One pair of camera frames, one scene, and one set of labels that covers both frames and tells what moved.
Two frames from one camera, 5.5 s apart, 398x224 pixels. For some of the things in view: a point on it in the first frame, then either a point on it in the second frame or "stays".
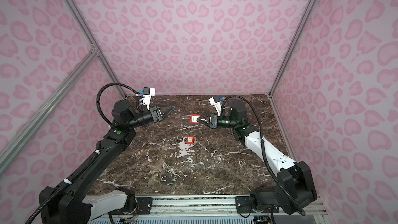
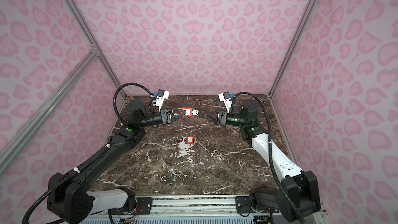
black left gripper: (158, 116) to (167, 119)
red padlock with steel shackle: (190, 139) stays
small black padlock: (169, 179) stays
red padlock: (193, 118) to (189, 111)
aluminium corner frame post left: (86, 31) stays
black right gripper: (213, 124) to (221, 121)
